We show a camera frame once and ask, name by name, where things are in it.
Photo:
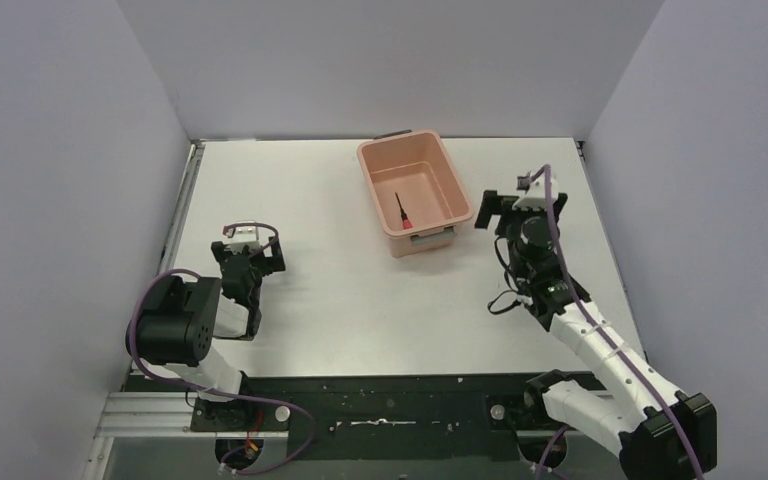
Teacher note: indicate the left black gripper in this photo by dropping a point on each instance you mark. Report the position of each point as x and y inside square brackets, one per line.
[249, 255]

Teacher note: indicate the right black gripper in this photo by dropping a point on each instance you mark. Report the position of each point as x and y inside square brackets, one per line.
[507, 216]

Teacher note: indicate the red black screwdriver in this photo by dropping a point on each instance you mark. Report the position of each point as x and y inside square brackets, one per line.
[404, 217]

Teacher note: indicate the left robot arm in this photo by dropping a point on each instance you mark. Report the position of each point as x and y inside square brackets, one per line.
[177, 322]

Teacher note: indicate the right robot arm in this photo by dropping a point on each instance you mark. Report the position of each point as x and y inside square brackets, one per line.
[653, 428]

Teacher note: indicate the pink plastic bin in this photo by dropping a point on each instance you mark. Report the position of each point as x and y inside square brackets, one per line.
[417, 166]

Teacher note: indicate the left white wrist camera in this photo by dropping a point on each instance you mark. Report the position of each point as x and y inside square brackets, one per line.
[241, 234]

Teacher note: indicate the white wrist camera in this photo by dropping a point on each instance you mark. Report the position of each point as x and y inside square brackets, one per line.
[241, 234]
[536, 190]

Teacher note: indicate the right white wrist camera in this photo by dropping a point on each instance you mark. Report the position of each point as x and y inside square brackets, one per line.
[536, 190]

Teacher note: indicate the left side aluminium rail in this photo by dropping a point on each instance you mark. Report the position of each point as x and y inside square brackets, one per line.
[174, 233]

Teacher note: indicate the aluminium rail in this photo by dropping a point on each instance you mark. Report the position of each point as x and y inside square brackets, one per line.
[174, 233]
[170, 414]

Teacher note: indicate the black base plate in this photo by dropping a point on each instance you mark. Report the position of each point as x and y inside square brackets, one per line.
[500, 424]

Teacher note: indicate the aluminium front rail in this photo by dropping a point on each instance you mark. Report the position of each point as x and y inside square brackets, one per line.
[170, 414]

